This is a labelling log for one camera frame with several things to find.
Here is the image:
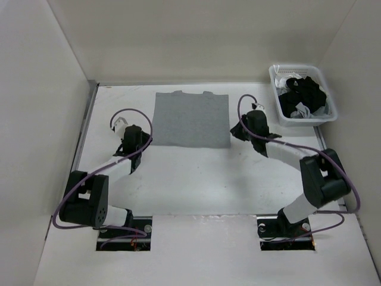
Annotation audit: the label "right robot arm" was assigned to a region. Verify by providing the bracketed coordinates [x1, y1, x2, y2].
[230, 110, 351, 238]

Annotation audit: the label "grey tank top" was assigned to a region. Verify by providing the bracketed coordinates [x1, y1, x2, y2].
[152, 91, 231, 149]

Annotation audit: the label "black clothes in basket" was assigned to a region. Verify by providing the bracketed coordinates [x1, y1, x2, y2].
[279, 76, 327, 119]

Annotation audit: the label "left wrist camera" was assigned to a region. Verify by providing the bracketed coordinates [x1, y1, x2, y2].
[111, 117, 129, 139]

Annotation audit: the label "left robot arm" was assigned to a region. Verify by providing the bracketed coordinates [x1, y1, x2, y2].
[58, 125, 152, 238]

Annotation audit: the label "white clothes in basket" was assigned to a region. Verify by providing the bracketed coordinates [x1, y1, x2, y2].
[274, 73, 329, 119]

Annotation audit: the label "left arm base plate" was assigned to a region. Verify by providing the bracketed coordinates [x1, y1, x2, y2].
[96, 217, 153, 252]

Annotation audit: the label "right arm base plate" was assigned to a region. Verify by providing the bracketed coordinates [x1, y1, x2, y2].
[257, 216, 315, 251]

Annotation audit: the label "white plastic laundry basket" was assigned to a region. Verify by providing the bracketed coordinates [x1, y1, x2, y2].
[268, 64, 338, 127]

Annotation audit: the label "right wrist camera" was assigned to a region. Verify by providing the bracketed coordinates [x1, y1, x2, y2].
[252, 102, 265, 111]

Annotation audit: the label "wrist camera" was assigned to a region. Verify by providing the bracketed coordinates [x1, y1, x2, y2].
[252, 102, 265, 111]
[111, 117, 129, 139]

